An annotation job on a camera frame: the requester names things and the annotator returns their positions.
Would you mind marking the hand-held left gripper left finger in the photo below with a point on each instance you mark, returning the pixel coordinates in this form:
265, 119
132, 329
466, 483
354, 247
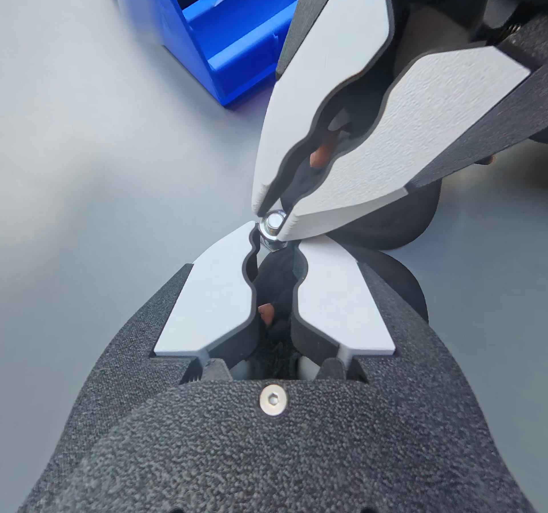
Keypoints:
205, 303

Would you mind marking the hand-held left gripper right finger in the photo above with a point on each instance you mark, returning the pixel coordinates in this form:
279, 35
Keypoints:
342, 303

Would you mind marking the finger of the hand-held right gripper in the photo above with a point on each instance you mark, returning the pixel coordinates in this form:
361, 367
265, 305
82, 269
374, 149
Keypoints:
419, 127
329, 42

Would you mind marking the silver hex nut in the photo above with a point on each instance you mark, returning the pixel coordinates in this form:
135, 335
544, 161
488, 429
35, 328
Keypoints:
269, 243

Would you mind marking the blue plastic bin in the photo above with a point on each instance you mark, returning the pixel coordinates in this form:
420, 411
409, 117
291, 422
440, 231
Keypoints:
239, 59

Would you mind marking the silver hex bolt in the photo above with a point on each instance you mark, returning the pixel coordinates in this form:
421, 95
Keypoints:
274, 222

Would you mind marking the person's left hand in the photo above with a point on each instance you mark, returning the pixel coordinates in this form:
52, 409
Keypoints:
267, 312

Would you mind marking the person's right hand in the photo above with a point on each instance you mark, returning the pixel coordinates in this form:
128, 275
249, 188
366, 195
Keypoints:
319, 155

